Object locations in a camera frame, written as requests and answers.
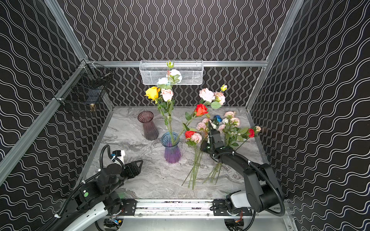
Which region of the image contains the pink peony spray stem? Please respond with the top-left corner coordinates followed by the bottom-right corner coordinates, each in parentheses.
top-left (176, 84), bottom-right (228, 145)

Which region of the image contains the pink spray with red bud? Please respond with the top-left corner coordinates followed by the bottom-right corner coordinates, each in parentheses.
top-left (196, 111), bottom-right (262, 185)

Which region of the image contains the pink rosebud stem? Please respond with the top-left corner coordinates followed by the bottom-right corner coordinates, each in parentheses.
top-left (161, 89), bottom-right (174, 145)

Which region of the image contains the yellow rose stem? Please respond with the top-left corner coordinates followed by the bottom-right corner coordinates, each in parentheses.
top-left (145, 86), bottom-right (167, 127)

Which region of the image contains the black wire wall basket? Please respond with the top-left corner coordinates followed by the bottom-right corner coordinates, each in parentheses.
top-left (56, 61), bottom-right (114, 117)

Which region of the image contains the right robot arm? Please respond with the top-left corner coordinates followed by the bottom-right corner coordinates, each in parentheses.
top-left (201, 129), bottom-right (285, 217)

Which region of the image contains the dark pink glass vase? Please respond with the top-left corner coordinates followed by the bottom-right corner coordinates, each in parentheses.
top-left (138, 111), bottom-right (159, 141)

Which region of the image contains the white flower stem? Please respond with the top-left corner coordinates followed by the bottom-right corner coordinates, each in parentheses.
top-left (156, 60), bottom-right (183, 145)

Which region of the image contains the blue purple glass vase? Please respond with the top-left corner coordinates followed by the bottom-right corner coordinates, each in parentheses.
top-left (161, 132), bottom-right (182, 164)

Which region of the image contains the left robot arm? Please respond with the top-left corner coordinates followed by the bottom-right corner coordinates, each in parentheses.
top-left (38, 160), bottom-right (143, 231)

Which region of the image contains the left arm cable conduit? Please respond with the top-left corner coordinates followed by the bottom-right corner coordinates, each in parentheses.
top-left (37, 144), bottom-right (125, 231)

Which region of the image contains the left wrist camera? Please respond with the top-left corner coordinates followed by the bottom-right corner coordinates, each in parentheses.
top-left (111, 150), bottom-right (125, 164)

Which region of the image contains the white mesh wall basket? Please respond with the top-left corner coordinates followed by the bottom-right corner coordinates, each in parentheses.
top-left (139, 60), bottom-right (204, 85)

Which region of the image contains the large red rose stem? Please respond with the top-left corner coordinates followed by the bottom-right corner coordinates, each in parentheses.
top-left (174, 104), bottom-right (208, 143)

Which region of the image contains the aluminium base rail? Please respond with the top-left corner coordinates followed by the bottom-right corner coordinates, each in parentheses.
top-left (59, 198), bottom-right (290, 219)

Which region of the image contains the red and pink flower stem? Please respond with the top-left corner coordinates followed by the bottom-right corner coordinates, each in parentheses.
top-left (183, 131), bottom-right (203, 190)

